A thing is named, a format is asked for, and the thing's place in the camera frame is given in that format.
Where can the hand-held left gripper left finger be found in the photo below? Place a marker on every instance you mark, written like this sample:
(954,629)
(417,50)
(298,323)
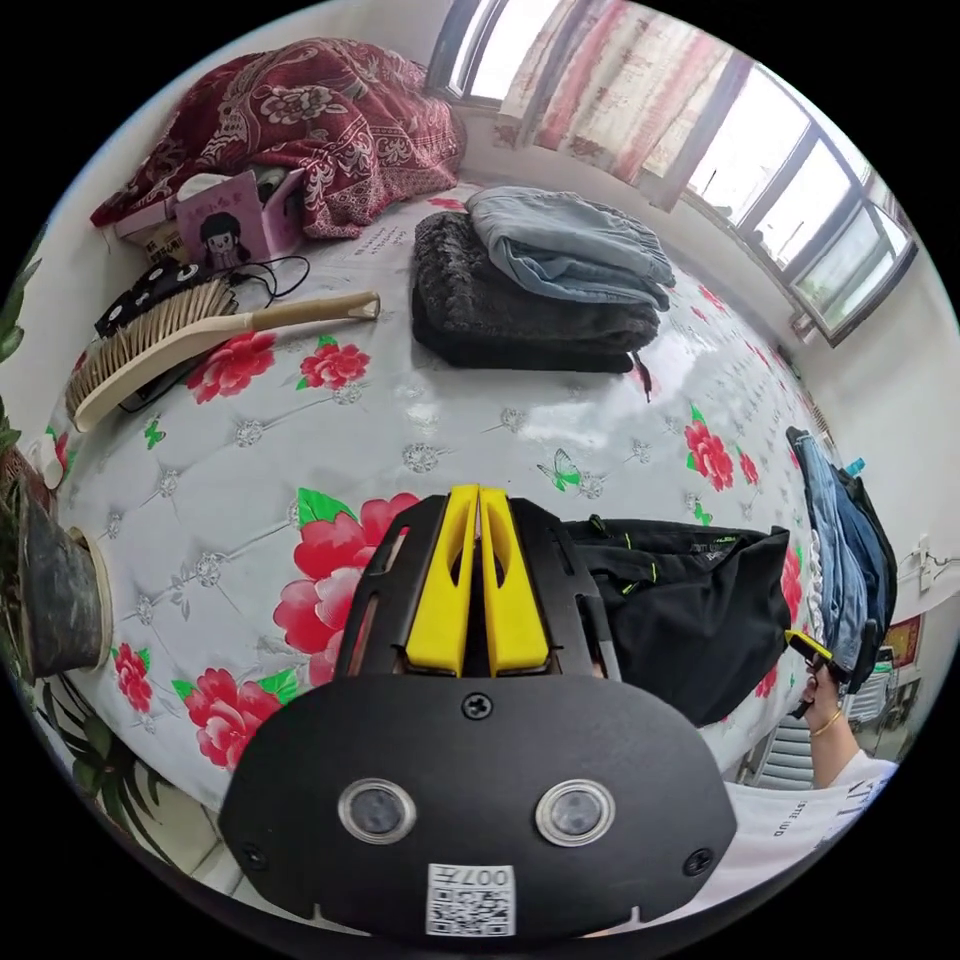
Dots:
(439,615)

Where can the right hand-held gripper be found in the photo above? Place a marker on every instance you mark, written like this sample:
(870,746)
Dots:
(834,669)

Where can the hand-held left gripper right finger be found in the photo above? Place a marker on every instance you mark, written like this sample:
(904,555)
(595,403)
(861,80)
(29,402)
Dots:
(514,615)

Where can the black shorts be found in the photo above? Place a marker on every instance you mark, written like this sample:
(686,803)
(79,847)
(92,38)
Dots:
(690,630)

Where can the person's right forearm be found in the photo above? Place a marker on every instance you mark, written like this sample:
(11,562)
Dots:
(834,750)

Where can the person's right hand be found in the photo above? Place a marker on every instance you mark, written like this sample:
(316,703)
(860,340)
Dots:
(823,697)

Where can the heap of denim clothes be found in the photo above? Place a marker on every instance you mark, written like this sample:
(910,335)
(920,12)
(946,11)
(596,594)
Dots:
(840,540)

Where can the person's body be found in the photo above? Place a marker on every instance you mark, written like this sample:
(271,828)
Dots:
(787,832)

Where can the pile of folded clothes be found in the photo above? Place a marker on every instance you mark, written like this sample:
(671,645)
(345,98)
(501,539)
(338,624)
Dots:
(517,300)

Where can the cream bed brush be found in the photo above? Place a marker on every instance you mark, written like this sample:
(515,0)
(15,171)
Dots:
(180,337)

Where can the potted plant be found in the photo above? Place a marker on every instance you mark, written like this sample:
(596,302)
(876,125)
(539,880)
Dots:
(56,592)

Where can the black dotted pouch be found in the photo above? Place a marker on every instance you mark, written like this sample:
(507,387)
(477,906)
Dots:
(150,289)

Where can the window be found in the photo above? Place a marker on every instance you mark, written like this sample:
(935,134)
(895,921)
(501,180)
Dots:
(817,202)

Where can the pink box with cartoon print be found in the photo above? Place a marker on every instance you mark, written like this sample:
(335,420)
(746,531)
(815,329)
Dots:
(225,225)

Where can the dark red patterned quilt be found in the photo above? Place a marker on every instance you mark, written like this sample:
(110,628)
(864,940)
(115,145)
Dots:
(315,112)

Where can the pink floral curtain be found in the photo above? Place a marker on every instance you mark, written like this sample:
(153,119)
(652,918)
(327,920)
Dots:
(622,90)

